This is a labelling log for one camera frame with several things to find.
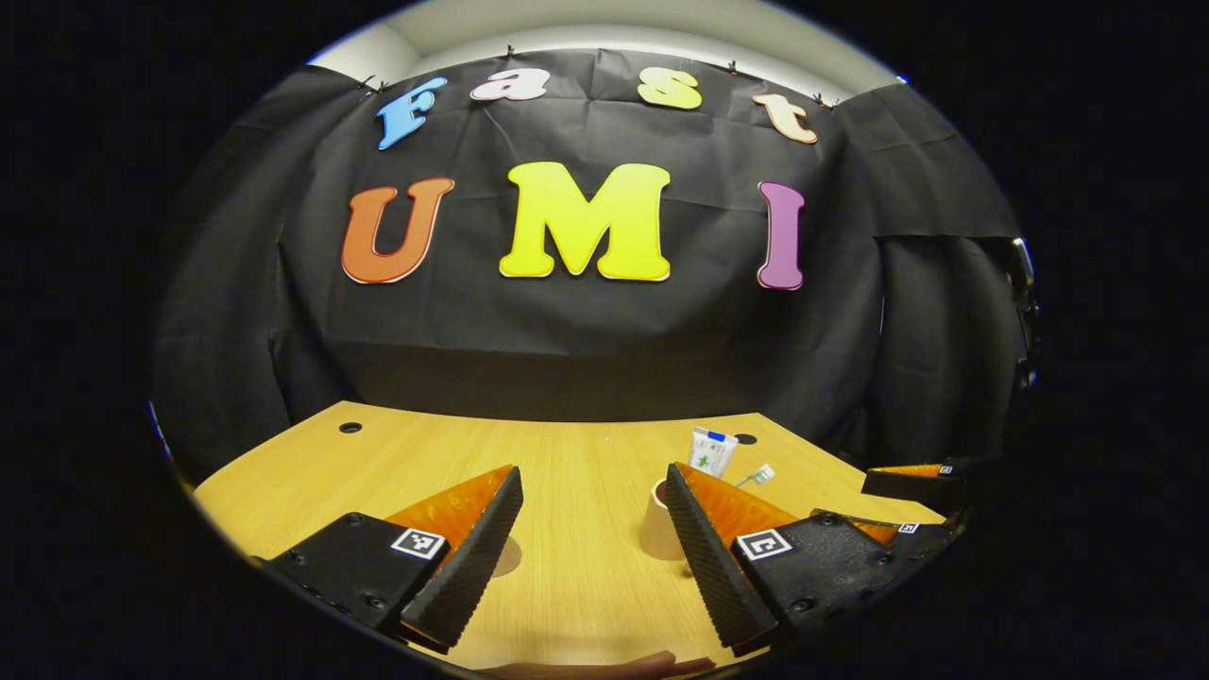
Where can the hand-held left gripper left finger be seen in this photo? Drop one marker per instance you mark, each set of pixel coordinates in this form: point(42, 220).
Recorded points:
point(472, 557)

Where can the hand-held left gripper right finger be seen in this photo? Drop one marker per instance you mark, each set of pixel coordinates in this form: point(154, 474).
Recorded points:
point(708, 567)

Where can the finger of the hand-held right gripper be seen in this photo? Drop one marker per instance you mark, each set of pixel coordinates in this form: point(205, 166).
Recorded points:
point(921, 535)
point(926, 486)

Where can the round brown coaster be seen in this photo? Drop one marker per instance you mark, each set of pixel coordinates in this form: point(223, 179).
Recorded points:
point(508, 557)

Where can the beige cup with brown inside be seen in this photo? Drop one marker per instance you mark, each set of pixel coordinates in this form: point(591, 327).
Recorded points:
point(656, 529)

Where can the pale green toothbrush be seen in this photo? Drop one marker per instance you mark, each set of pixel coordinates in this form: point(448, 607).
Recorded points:
point(760, 473)

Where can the white toothpaste tube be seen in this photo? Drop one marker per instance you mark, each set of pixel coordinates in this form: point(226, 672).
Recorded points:
point(713, 451)

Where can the light wooden desktop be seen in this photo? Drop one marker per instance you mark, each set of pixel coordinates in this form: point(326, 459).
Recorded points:
point(586, 491)

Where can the black backdrop cloth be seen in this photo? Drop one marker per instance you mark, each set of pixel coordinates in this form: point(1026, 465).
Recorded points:
point(604, 349)

